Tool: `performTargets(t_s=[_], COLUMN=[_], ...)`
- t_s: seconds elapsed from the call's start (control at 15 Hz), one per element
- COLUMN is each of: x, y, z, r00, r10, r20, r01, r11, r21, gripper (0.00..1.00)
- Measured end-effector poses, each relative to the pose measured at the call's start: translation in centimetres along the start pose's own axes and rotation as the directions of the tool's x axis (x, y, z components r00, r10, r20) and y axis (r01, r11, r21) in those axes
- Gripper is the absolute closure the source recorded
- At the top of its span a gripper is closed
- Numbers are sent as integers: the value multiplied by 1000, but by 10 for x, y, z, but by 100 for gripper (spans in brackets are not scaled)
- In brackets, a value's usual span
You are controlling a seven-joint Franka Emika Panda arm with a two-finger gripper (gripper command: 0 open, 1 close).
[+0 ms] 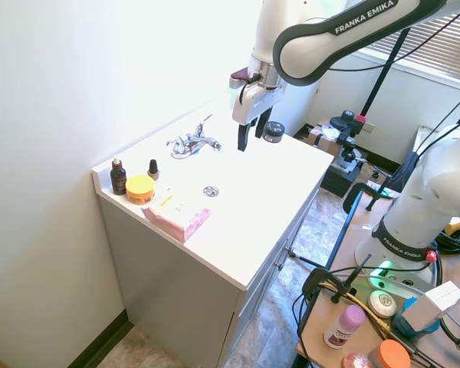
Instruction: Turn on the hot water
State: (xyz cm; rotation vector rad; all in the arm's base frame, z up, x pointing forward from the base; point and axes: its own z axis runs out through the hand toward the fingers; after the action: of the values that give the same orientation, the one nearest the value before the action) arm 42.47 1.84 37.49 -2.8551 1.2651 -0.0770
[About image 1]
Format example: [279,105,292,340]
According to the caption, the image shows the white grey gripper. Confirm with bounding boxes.
[232,81,287,153]

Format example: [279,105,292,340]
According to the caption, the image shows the chrome hot water lever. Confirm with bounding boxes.
[166,138,186,156]

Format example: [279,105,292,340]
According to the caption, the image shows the black round jar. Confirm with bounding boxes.
[262,120,286,144]

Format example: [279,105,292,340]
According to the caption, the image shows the chrome faucet spout body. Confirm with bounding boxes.
[171,113,215,159]

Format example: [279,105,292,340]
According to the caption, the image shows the brown cardboard box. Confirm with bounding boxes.
[309,121,347,151]

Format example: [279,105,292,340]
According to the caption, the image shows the black stacked cases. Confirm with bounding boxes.
[319,146,370,199]

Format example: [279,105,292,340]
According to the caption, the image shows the pink wrapped package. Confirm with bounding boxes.
[140,185,212,244]

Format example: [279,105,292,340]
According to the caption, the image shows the black C-clamp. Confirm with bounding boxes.
[342,182,403,212]
[299,253,370,304]

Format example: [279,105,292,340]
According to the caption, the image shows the orange jar yellow lid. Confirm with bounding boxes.
[124,174,156,205]

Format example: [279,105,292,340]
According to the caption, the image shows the brown dropper bottle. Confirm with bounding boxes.
[110,155,128,197]

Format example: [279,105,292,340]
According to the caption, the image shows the grey vanity cabinet white top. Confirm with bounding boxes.
[91,95,336,368]

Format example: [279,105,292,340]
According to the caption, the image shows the window blinds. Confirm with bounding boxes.
[362,6,460,84]

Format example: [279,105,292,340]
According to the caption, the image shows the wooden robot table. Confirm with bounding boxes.
[294,186,460,368]

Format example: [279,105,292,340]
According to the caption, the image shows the pink cap deodorant stick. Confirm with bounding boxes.
[322,304,366,350]

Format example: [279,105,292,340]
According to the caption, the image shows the round white soap tin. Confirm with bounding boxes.
[367,290,398,320]

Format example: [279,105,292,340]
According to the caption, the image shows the white cardboard box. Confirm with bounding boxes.
[399,280,460,331]

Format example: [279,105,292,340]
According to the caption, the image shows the blue plastic container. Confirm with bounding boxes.
[391,296,442,339]

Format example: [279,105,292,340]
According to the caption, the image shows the pink round sponge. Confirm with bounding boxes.
[340,352,375,368]

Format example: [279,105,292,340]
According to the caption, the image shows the orange round lid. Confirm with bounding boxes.
[376,338,412,368]

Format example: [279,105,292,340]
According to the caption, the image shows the dark red wrist camera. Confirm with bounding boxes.
[229,66,261,90]

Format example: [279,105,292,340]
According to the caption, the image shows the black camera on stand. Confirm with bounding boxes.
[328,110,366,147]

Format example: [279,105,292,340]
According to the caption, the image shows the black camera stand pole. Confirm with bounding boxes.
[353,29,409,124]

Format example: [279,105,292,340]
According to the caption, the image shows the yellow cable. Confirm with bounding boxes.
[317,281,393,339]

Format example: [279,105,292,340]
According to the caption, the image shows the black cable bundle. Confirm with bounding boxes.
[433,218,460,255]

